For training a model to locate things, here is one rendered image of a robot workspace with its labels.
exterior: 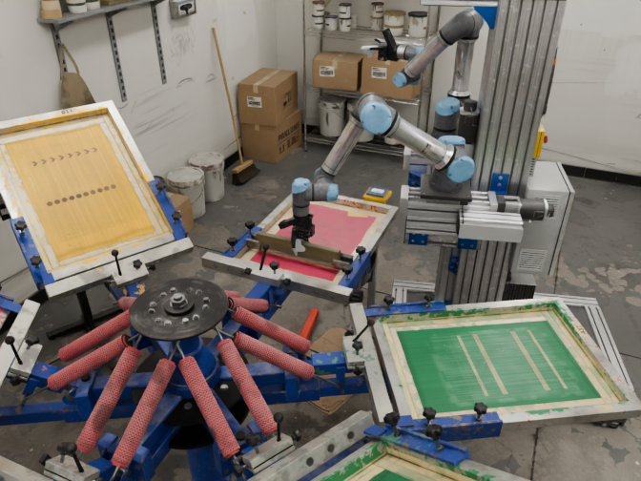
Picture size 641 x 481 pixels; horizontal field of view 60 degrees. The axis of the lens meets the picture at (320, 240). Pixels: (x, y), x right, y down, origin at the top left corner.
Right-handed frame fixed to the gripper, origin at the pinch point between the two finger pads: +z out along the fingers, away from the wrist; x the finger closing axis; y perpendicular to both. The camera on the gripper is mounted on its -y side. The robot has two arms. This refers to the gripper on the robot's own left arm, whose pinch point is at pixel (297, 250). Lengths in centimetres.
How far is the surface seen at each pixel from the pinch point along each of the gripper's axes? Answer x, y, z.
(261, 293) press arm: -38.0, 2.7, -3.1
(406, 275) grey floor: 141, 21, 100
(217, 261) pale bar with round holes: -25.4, -25.5, -2.9
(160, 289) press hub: -79, -10, -29
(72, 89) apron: 74, -196, -27
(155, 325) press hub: -94, -1, -30
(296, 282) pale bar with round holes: -25.7, 11.8, -3.3
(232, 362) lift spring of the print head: -91, 22, -21
